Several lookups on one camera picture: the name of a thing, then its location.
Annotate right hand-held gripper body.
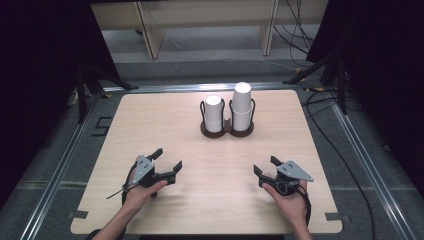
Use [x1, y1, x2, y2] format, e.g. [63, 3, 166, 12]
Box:
[263, 160, 314, 197]

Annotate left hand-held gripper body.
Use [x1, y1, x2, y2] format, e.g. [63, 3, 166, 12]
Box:
[132, 154, 172, 188]

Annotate dark double wire cup holder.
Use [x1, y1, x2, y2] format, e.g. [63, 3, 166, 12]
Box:
[199, 98, 256, 139]

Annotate tall stack of paper cups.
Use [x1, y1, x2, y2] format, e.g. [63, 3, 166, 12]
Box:
[231, 81, 253, 132]

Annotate person's left hand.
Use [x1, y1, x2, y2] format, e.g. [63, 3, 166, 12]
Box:
[123, 173, 169, 214]

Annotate person's right hand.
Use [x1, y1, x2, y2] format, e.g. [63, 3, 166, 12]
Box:
[262, 179, 309, 228]

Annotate short stack of paper cups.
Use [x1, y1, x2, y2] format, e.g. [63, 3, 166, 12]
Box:
[204, 95, 224, 133]

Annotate black stand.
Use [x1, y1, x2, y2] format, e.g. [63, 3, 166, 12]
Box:
[282, 49, 349, 116]
[74, 63, 139, 124]

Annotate dark curtain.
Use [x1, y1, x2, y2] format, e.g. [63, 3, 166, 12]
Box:
[0, 0, 121, 201]
[306, 0, 424, 188]

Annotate light wooden shelf unit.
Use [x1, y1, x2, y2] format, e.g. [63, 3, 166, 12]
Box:
[89, 0, 331, 61]

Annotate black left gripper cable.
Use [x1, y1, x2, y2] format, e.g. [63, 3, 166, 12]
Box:
[120, 161, 139, 206]

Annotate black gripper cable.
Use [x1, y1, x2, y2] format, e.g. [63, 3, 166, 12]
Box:
[120, 161, 139, 206]
[297, 183, 313, 227]

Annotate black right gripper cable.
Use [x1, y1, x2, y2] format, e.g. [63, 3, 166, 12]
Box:
[297, 183, 313, 227]

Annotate long black floor cable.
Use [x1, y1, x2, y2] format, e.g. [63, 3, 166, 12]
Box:
[301, 89, 377, 240]

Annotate metal floor rail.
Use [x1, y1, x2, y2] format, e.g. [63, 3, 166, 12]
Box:
[103, 81, 301, 94]
[329, 99, 418, 240]
[19, 93, 101, 240]

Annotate thin white cable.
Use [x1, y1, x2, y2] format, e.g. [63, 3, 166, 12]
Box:
[253, 58, 301, 73]

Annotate bundle of black cables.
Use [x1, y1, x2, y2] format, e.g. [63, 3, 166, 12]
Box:
[273, 0, 316, 68]

